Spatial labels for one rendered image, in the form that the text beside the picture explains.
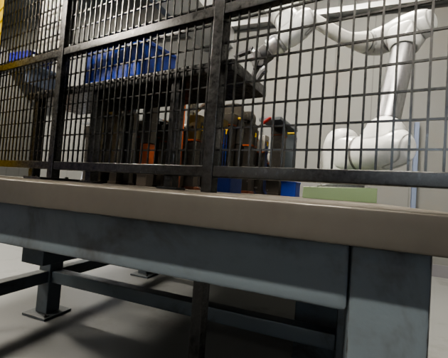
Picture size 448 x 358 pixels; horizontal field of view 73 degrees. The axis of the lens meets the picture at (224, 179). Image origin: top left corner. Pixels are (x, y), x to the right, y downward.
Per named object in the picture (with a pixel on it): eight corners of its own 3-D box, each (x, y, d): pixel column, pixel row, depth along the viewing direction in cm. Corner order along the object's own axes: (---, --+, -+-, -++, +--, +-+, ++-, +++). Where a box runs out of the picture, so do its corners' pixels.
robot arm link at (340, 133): (336, 177, 153) (337, 134, 154) (370, 176, 137) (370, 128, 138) (313, 175, 144) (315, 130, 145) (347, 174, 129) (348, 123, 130)
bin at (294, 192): (284, 195, 196) (286, 182, 196) (300, 197, 191) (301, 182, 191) (279, 195, 186) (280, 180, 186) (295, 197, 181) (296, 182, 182)
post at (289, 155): (284, 195, 223) (287, 136, 225) (294, 196, 219) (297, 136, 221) (280, 195, 216) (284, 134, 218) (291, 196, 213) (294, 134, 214)
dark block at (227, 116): (221, 191, 166) (227, 116, 167) (232, 192, 162) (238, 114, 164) (216, 191, 161) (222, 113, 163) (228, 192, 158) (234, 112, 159)
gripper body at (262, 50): (277, 61, 130) (259, 74, 134) (268, 47, 133) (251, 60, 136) (271, 53, 124) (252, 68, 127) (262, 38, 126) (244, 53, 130)
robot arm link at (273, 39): (279, 38, 131) (268, 47, 134) (272, 28, 123) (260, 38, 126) (289, 54, 129) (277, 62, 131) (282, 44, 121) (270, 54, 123)
